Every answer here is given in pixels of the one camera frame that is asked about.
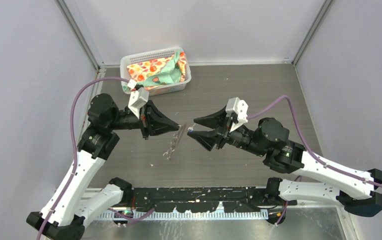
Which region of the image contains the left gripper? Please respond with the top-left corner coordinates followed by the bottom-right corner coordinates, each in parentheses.
top-left (108, 99), bottom-right (179, 140)

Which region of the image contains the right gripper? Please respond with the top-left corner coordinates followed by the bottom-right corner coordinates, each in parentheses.
top-left (186, 104), bottom-right (267, 157)

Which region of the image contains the metal key organizer plate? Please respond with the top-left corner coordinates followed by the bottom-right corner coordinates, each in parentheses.
top-left (162, 123), bottom-right (187, 160)

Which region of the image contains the blue tagged key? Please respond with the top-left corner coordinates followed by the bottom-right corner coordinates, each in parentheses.
top-left (187, 123), bottom-right (196, 133)

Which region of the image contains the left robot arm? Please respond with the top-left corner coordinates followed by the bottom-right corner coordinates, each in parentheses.
top-left (26, 93), bottom-right (179, 240)

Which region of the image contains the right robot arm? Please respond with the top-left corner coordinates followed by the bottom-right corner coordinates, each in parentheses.
top-left (188, 99), bottom-right (382, 217)

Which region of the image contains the floral cloth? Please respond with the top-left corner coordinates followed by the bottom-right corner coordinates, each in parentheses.
top-left (126, 51), bottom-right (187, 91)

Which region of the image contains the white plastic basket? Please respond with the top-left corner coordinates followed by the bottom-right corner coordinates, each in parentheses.
top-left (120, 47), bottom-right (192, 96)

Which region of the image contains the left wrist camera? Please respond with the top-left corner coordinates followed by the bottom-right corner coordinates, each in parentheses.
top-left (127, 79), bottom-right (149, 119)

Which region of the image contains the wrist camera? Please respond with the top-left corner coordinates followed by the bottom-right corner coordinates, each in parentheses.
top-left (127, 79), bottom-right (149, 119)
top-left (225, 97), bottom-right (249, 127)

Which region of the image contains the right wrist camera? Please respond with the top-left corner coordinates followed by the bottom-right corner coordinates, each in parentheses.
top-left (225, 97), bottom-right (249, 127)

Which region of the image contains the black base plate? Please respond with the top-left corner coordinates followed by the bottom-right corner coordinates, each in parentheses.
top-left (114, 186), bottom-right (285, 213)

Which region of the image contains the white cable duct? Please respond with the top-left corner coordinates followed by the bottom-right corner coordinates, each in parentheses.
top-left (95, 209), bottom-right (269, 221)

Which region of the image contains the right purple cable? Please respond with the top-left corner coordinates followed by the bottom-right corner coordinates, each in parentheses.
top-left (246, 95), bottom-right (382, 227)

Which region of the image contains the purple cable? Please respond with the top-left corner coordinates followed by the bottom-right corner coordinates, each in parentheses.
top-left (246, 95), bottom-right (382, 227)
top-left (35, 76), bottom-right (158, 240)

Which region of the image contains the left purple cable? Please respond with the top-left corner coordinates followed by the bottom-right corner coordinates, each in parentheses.
top-left (35, 76), bottom-right (158, 240)

